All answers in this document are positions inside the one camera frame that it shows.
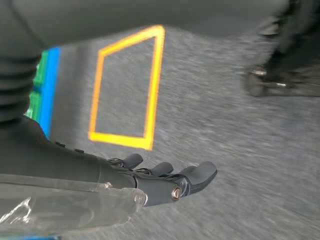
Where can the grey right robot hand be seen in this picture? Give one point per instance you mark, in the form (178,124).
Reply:
(62,165)

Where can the blue metal shelf rack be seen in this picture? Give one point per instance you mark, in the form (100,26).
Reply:
(50,89)

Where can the yellow tape square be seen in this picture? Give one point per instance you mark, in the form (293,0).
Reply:
(152,86)

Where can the black wheeled base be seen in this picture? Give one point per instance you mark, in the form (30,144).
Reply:
(295,49)

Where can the green plastic crate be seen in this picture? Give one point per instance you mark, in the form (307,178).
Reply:
(40,73)

